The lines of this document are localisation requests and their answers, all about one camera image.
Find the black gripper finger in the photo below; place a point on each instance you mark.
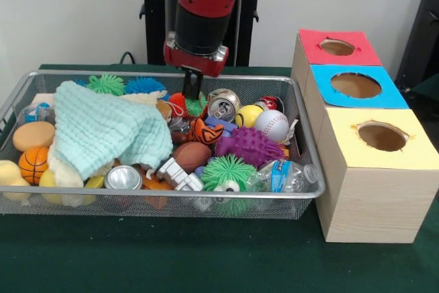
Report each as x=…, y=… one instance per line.
x=197, y=86
x=186, y=81

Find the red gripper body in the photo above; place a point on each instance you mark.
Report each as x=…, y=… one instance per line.
x=195, y=60

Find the mint green knitted cloth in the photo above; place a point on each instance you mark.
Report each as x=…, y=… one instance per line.
x=103, y=128

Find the cream knitted cloth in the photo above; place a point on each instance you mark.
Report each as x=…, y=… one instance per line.
x=63, y=176

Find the clear shallow bin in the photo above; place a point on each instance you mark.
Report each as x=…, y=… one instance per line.
x=302, y=200

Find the large blue spiky ball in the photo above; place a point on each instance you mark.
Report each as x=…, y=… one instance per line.
x=144, y=85

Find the purple spiky ball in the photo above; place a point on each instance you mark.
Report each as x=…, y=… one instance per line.
x=250, y=145

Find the green fuzzy monster toy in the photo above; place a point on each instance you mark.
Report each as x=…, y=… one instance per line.
x=105, y=84

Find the white baseball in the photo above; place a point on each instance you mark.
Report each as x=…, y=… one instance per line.
x=272, y=126

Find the green spiky ball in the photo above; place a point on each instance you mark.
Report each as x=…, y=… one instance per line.
x=223, y=171

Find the crushed plastic water bottle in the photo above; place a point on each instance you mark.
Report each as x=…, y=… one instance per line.
x=288, y=176

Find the pale orange round sponge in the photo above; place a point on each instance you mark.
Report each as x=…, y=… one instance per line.
x=33, y=135

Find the small orange basketball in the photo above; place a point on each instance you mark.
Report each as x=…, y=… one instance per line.
x=33, y=164

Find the dark green table cloth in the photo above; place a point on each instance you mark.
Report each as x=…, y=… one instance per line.
x=171, y=259

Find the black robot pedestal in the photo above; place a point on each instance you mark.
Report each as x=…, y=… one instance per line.
x=243, y=25

